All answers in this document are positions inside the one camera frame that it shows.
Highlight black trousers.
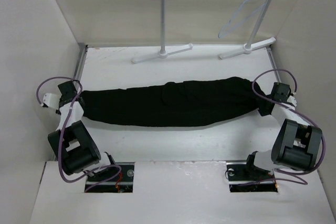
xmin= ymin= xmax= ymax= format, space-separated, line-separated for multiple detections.
xmin=81 ymin=77 xmax=266 ymax=127

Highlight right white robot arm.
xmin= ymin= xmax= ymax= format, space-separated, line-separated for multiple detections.
xmin=243 ymin=82 xmax=322 ymax=180

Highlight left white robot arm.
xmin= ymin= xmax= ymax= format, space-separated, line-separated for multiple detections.
xmin=43 ymin=80 xmax=119 ymax=182

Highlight white clothes rack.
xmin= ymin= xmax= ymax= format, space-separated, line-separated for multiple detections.
xmin=131 ymin=0 xmax=276 ymax=64

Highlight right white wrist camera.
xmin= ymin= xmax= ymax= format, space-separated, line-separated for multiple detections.
xmin=286 ymin=94 xmax=297 ymax=110

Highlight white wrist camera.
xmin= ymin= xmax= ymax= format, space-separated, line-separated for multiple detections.
xmin=286 ymin=94 xmax=297 ymax=110
xmin=40 ymin=93 xmax=61 ymax=110

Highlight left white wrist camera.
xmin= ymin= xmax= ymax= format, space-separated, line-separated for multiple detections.
xmin=40 ymin=93 xmax=61 ymax=110

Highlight light blue wire hanger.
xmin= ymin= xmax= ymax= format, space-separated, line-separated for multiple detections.
xmin=217 ymin=0 xmax=266 ymax=38

